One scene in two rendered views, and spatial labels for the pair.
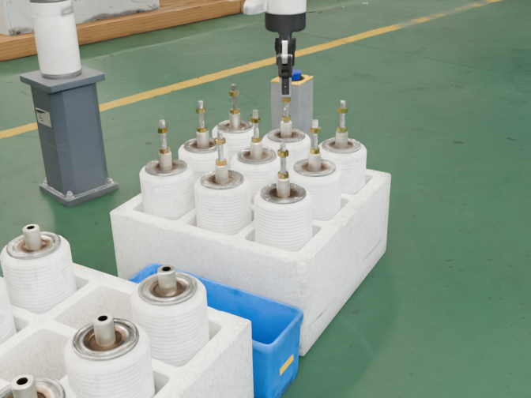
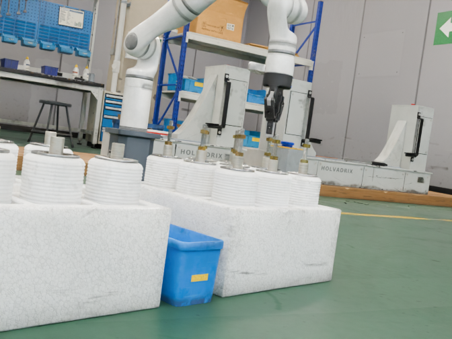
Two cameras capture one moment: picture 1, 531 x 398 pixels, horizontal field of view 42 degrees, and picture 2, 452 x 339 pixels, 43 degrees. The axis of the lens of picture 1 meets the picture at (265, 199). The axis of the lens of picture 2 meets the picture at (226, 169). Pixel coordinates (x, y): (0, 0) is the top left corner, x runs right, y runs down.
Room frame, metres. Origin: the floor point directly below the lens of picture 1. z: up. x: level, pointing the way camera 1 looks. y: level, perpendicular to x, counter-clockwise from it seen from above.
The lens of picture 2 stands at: (-0.19, -0.30, 0.31)
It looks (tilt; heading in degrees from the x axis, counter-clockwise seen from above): 3 degrees down; 14
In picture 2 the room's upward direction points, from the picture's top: 8 degrees clockwise
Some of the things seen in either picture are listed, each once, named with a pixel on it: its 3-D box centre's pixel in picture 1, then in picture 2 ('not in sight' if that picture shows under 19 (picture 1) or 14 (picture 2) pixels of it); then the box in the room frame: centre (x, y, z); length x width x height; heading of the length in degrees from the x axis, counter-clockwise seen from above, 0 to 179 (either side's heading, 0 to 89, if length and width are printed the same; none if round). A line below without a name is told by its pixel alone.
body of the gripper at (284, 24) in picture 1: (285, 32); (276, 90); (1.27, -0.04, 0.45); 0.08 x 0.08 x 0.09
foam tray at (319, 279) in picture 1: (258, 233); (226, 231); (1.17, 0.01, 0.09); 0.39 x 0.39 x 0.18; 60
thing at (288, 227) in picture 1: (283, 242); (231, 211); (1.01, -0.03, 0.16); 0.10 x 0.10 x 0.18
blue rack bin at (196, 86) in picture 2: not in sight; (189, 84); (6.27, 1.88, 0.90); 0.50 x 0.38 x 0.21; 45
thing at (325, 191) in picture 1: (314, 213); (266, 211); (1.11, -0.09, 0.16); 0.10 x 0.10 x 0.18
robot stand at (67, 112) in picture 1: (70, 133); (127, 175); (1.58, 0.47, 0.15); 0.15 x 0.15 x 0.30; 44
